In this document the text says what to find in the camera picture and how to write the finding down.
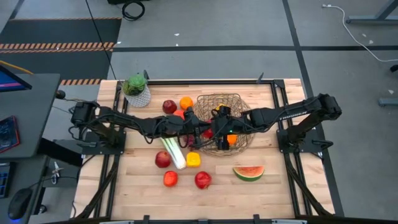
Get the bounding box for dark red apple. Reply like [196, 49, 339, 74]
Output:
[154, 151, 172, 169]
[162, 99, 178, 114]

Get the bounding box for dark wire basket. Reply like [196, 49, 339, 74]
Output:
[194, 93, 253, 153]

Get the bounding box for coiled black cable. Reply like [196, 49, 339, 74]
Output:
[121, 0, 146, 22]

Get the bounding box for red-edged tablet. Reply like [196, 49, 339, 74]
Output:
[0, 115, 21, 154]

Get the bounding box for black lower shelf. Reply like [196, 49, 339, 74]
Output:
[42, 157, 82, 189]

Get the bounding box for yellow cable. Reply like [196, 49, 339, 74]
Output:
[0, 60, 34, 75]

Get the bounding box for white floor cable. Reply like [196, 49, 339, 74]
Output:
[322, 3, 398, 63]

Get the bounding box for succulent in white patterned pot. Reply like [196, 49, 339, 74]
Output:
[121, 73, 152, 109]

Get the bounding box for thin black floor cable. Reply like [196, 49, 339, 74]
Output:
[85, 0, 118, 81]

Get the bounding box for black hazard-striped floor mat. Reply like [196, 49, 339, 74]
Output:
[0, 17, 123, 86]

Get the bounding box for red tomato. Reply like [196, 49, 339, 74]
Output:
[163, 170, 179, 188]

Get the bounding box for computer monitor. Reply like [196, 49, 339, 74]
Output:
[0, 64, 33, 93]

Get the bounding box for black keyboard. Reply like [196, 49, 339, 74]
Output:
[0, 163, 12, 199]

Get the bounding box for grey furniture foot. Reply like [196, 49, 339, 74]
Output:
[378, 97, 398, 108]

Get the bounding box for grey table leg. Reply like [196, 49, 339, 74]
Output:
[345, 0, 398, 25]

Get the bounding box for black aluminium table frame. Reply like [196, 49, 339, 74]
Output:
[72, 79, 345, 220]

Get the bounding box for watermelon slice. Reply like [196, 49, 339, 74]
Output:
[232, 166, 266, 182]

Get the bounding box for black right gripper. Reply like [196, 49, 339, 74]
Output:
[214, 105, 253, 151]

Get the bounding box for white pliers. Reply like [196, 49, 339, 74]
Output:
[51, 161, 65, 185]

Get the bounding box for dark grey side desk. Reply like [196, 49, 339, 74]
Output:
[0, 73, 62, 159]

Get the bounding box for black computer mouse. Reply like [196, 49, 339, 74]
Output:
[7, 187, 34, 221]

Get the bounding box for green white celery stalk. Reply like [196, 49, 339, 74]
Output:
[160, 136, 187, 170]

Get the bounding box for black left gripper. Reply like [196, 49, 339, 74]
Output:
[169, 108, 217, 149]

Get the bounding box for yellow bell pepper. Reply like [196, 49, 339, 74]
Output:
[185, 151, 202, 169]

